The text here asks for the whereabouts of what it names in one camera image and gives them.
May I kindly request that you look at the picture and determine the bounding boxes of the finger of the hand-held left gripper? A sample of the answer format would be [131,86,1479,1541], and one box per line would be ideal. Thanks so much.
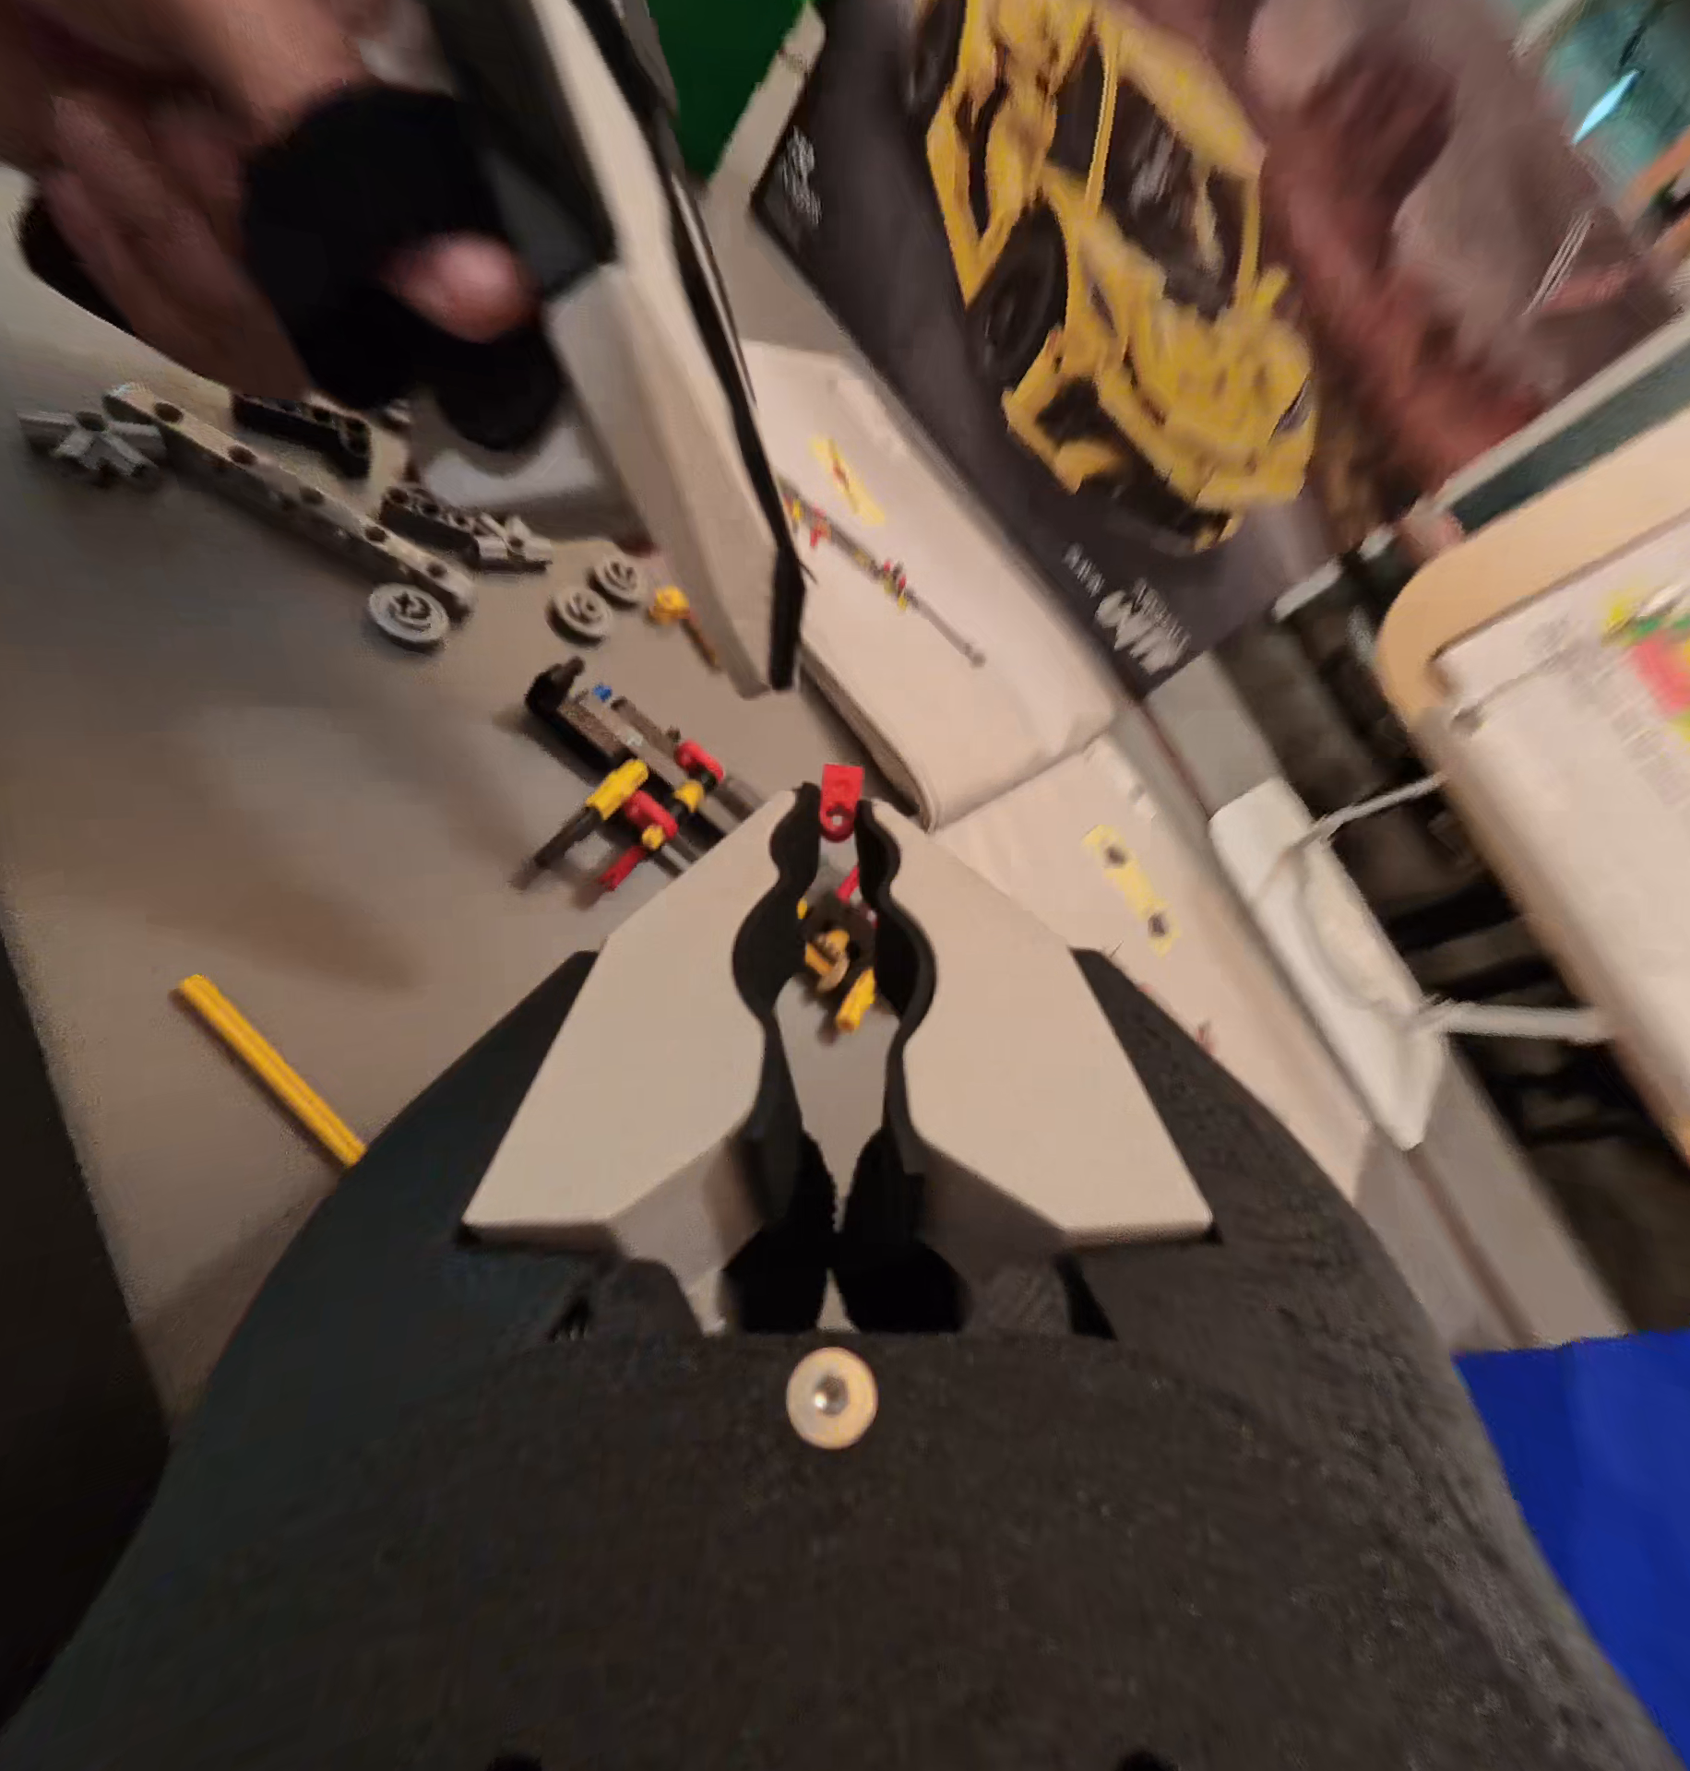
[527,0,811,697]

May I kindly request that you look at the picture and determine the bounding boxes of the pile of black grey beams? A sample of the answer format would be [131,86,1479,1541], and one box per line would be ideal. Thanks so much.
[19,379,556,616]

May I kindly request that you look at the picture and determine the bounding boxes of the lego set box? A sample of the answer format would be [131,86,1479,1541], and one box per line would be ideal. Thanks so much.
[752,0,1677,693]

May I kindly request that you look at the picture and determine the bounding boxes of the black perforated panel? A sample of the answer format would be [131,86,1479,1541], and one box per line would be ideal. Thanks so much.
[0,816,173,1751]

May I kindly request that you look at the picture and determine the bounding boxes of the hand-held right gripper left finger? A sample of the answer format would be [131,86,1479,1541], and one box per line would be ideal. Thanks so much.
[461,786,823,1253]

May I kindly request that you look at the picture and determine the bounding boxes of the lego instruction booklet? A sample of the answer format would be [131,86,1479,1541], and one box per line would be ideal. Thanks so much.
[742,337,1215,1053]

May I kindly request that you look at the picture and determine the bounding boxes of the long yellow lego axle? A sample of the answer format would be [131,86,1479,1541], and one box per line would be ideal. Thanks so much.
[175,972,371,1170]

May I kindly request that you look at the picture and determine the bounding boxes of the white desk stand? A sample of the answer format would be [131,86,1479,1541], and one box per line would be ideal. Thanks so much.
[1262,774,1616,1045]

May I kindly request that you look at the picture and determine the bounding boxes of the green storage bin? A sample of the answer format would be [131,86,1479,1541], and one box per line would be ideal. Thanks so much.
[645,0,809,181]

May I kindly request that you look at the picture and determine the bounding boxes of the grey lego beam assembly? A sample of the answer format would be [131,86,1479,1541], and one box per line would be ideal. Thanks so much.
[513,656,886,1039]

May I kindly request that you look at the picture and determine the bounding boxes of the person's left hand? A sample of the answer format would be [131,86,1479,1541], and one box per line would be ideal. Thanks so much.
[0,0,540,403]

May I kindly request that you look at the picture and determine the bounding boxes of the blue storage bin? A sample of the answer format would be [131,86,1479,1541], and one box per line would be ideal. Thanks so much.
[1456,1316,1690,1771]

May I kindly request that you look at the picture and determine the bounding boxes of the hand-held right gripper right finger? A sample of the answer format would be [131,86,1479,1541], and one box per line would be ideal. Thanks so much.
[857,794,1218,1272]

